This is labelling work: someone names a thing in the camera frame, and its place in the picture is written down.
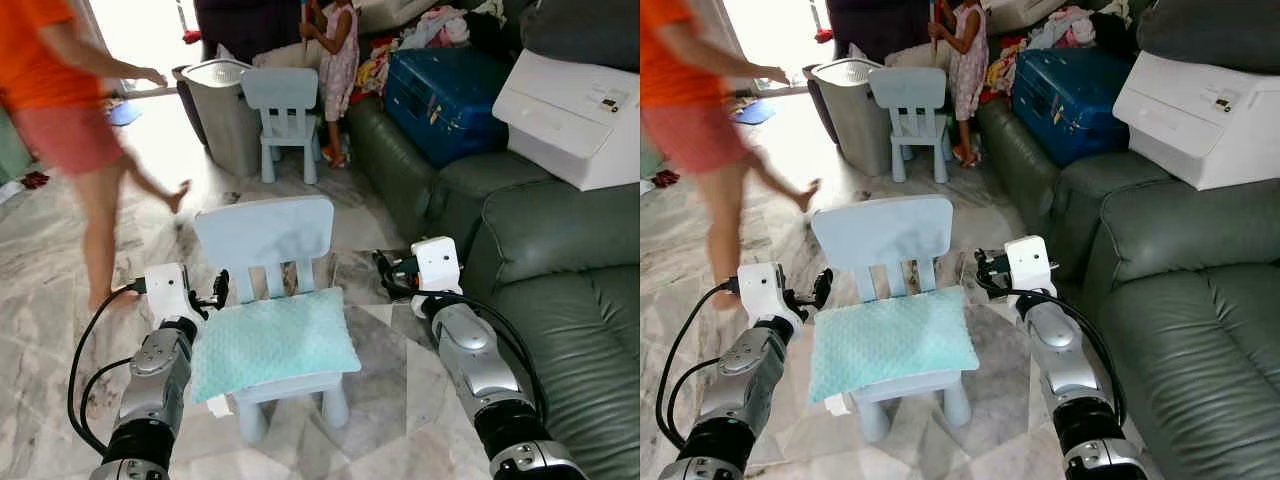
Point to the blue floor item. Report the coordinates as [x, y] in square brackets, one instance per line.
[753, 112]
[122, 113]

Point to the light blue child chair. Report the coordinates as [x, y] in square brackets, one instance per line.
[282, 92]
[910, 92]
[885, 232]
[265, 232]

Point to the dark purple furniture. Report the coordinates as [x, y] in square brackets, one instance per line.
[875, 22]
[245, 25]

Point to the blue suitcase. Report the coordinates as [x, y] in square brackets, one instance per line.
[1070, 105]
[445, 105]

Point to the pile of colourful clothes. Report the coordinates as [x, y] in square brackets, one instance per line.
[1060, 28]
[435, 28]

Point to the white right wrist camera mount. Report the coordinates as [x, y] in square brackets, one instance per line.
[1030, 265]
[438, 265]

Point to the adult in orange shirt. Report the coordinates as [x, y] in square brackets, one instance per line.
[30, 60]
[665, 60]

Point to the aqua fleece pillow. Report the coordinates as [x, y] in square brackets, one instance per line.
[890, 345]
[270, 345]

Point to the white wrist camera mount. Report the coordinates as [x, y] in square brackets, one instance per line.
[170, 290]
[1030, 265]
[438, 265]
[762, 292]

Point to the child in pink dress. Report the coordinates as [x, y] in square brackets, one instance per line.
[970, 55]
[340, 55]

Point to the red floor item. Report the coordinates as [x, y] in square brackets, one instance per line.
[664, 179]
[34, 181]

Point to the dark grey cushion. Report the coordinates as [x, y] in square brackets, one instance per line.
[585, 30]
[1210, 30]

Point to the grey laundry bin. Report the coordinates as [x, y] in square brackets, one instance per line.
[850, 110]
[225, 110]

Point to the white box appliance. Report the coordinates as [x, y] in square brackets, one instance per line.
[565, 120]
[1195, 125]

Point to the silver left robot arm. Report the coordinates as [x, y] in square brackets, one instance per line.
[745, 385]
[155, 385]

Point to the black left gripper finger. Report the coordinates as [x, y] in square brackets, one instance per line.
[825, 287]
[221, 288]

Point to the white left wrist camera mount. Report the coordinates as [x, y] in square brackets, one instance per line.
[762, 292]
[170, 290]

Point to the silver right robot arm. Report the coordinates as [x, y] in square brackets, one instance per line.
[480, 365]
[1060, 360]

